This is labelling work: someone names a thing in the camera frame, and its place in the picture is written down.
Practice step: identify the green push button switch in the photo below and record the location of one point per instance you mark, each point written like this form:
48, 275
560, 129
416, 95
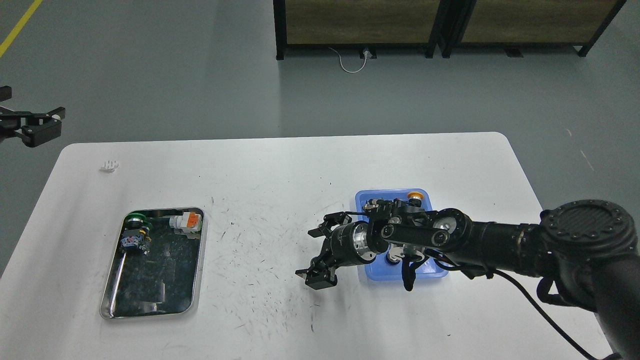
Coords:
135, 235

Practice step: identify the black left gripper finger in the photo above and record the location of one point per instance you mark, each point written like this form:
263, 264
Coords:
43, 118
35, 133

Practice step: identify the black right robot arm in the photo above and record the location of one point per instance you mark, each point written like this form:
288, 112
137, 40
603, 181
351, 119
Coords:
583, 254

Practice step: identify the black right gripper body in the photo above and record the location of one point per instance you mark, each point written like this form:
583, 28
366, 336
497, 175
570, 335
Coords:
352, 244

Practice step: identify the orange white switch part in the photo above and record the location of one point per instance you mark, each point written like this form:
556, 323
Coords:
188, 224

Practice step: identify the blue plastic tray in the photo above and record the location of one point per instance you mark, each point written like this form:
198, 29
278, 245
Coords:
381, 270

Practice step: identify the silver metal tray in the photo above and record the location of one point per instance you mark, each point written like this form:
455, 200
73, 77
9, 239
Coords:
164, 282

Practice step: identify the black frame wooden cabinet right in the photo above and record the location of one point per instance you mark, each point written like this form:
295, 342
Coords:
514, 24

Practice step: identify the black gear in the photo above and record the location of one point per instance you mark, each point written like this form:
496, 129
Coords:
393, 259
314, 263

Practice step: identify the black frame wooden cabinet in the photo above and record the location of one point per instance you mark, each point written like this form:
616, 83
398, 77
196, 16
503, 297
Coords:
514, 24
359, 24

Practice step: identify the black frame wooden cabinet left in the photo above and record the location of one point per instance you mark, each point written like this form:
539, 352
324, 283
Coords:
359, 24

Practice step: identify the small white plastic clip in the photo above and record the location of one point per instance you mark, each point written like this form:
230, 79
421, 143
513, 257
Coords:
109, 167

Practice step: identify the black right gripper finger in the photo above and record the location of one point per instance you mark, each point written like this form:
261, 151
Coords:
329, 222
324, 277

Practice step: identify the yellow push button switch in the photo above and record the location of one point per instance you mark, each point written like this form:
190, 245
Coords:
415, 198

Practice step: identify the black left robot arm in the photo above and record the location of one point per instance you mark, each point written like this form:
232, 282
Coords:
9, 122

